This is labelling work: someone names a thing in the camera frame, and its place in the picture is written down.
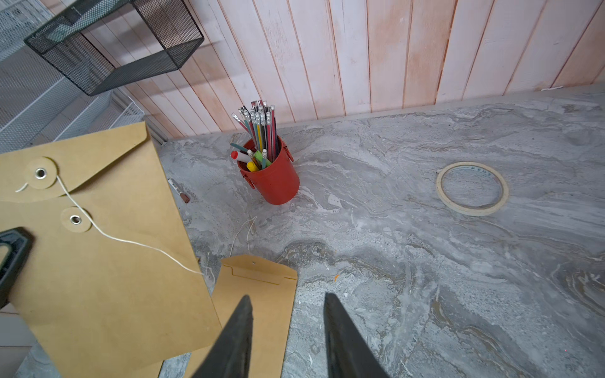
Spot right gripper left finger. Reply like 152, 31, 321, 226
192, 295, 254, 378

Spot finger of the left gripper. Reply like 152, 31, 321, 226
1, 227, 34, 308

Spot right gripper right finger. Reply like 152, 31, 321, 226
324, 293, 389, 378

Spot brown file bag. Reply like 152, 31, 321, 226
1, 122, 222, 377
176, 254, 298, 377

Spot marker pen on table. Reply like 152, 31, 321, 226
168, 178, 191, 203

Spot red pen holder cup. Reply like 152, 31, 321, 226
236, 137, 300, 205

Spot masking tape roll on table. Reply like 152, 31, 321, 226
435, 162, 510, 217

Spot black mesh basket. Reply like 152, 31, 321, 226
25, 1, 204, 96

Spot white wire shelf rack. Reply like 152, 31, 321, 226
1, 1, 170, 153

